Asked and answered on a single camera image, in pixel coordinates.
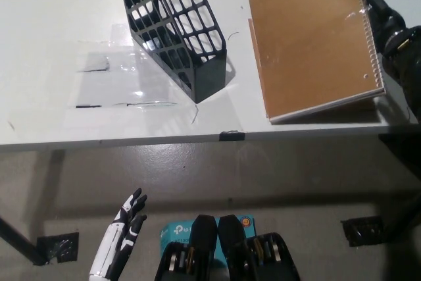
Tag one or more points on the black mesh book holder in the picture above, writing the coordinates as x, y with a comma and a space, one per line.
208, 80

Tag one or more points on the black tape strip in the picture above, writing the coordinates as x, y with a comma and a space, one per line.
88, 107

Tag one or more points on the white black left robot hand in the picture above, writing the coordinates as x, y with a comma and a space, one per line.
126, 228

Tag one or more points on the clear plastic sheet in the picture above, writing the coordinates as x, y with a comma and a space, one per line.
125, 80

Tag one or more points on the black table edge clip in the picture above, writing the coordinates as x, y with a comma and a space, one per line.
232, 135

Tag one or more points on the black table leg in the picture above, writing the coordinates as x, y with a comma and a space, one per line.
406, 218
18, 240

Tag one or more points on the teal tp-link box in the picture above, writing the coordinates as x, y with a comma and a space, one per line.
174, 233

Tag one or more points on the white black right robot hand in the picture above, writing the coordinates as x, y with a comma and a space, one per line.
381, 14

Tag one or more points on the gray tape patch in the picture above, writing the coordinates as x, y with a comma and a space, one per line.
92, 64

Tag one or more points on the brown spiral notebook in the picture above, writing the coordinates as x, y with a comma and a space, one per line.
309, 40
253, 37

